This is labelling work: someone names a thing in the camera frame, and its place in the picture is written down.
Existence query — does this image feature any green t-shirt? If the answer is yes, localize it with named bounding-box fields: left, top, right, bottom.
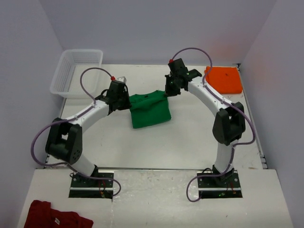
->
left=130, top=90, right=171, bottom=129

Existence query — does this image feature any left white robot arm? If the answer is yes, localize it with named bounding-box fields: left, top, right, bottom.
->
left=46, top=77, right=131, bottom=187

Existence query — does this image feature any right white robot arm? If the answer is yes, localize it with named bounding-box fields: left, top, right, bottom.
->
left=165, top=58, right=246, bottom=187

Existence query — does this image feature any folded orange t-shirt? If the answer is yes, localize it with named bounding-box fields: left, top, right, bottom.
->
left=206, top=66, right=243, bottom=94

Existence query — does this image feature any white plastic basket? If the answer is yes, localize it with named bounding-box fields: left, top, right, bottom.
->
left=50, top=49, right=103, bottom=99

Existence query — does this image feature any dark red t-shirt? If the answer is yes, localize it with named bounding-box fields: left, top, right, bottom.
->
left=24, top=200, right=94, bottom=228

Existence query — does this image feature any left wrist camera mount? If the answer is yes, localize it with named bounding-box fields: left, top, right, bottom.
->
left=111, top=76, right=127, bottom=84

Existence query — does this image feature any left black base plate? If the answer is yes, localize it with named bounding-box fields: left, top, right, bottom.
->
left=68, top=173, right=114, bottom=200

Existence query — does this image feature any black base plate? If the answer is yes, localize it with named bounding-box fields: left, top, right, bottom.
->
left=68, top=173, right=114, bottom=200
left=198, top=171, right=243, bottom=199

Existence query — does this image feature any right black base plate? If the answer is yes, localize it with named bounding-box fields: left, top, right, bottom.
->
left=198, top=171, right=243, bottom=199

